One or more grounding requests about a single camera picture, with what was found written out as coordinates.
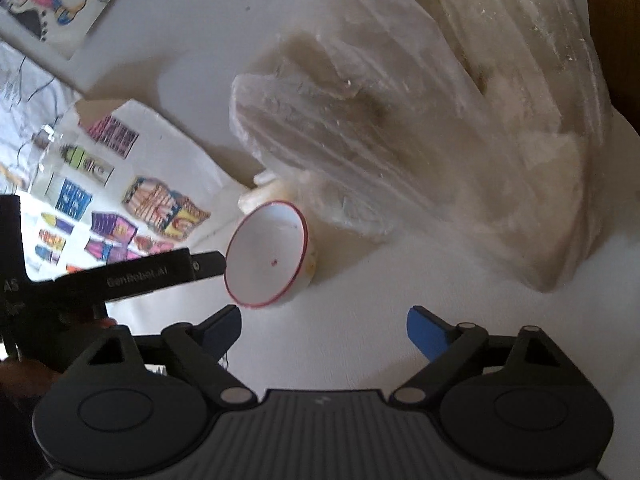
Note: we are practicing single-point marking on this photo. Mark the rolled cream paper tube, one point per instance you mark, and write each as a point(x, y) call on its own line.
point(268, 187)

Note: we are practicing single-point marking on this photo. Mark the line drawing colouring sheet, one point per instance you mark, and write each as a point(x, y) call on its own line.
point(31, 100)

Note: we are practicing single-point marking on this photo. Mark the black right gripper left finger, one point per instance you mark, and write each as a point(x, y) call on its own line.
point(133, 405)

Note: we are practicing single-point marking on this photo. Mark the clear bag of buns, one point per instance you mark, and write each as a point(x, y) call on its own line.
point(479, 122)

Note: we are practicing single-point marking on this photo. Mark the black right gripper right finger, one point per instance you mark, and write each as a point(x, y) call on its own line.
point(508, 404)

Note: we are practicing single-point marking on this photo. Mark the person's left hand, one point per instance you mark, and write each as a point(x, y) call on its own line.
point(24, 378)

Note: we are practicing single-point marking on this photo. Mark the colourful houses drawing sheet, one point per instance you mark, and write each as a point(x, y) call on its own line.
point(119, 182)

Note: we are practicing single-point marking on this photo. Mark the white printed table mat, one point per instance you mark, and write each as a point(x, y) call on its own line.
point(348, 328)

